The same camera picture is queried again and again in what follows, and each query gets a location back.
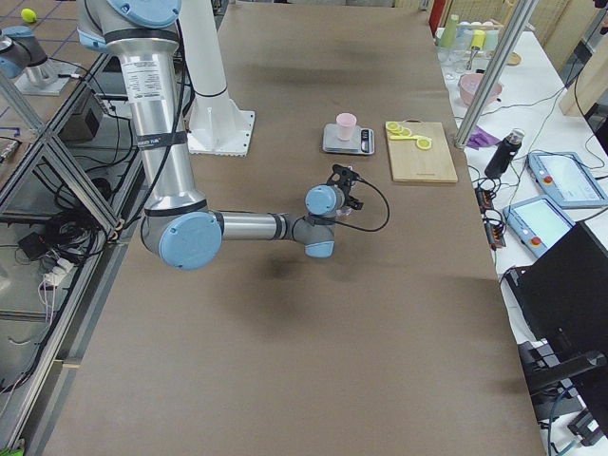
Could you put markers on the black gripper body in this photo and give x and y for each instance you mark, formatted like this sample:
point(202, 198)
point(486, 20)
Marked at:
point(352, 202)

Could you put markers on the glass sauce bottle steel spout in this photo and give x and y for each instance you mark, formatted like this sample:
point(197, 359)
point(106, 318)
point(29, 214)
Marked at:
point(343, 211)

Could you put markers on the pink plastic cup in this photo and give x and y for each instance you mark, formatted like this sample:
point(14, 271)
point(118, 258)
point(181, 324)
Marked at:
point(346, 123)

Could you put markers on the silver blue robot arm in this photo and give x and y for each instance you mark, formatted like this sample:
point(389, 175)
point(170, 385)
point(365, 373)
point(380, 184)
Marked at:
point(177, 92)
point(24, 60)

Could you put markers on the grey digital kitchen scale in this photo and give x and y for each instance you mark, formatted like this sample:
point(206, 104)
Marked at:
point(361, 142)

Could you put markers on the green cup lying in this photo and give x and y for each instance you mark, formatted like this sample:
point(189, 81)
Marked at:
point(448, 36)

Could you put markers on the wooden cutting board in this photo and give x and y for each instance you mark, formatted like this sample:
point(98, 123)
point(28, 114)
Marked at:
point(409, 164)

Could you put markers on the yellow plastic knife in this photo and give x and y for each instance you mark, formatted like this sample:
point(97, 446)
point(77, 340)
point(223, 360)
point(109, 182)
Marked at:
point(404, 138)

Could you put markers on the lemon slice single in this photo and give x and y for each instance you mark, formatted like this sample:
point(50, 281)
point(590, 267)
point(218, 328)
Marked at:
point(423, 143)

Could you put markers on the purple cloth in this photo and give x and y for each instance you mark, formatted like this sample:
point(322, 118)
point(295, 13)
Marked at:
point(480, 138)

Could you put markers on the black water bottle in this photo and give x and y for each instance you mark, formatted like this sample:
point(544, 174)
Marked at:
point(506, 151)

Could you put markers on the pink bowl with ice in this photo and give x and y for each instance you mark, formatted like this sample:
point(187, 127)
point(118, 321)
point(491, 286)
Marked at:
point(468, 85)

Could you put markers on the blue teach pendant near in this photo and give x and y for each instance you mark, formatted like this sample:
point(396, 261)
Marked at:
point(539, 223)

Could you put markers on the blue teach pendant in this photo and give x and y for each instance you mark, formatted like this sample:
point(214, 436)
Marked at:
point(539, 223)
point(565, 180)

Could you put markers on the blue teach pendant far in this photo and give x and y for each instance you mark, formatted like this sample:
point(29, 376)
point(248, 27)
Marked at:
point(565, 180)

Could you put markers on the aluminium frame post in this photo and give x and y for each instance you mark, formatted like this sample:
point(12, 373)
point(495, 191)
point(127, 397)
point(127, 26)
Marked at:
point(511, 34)

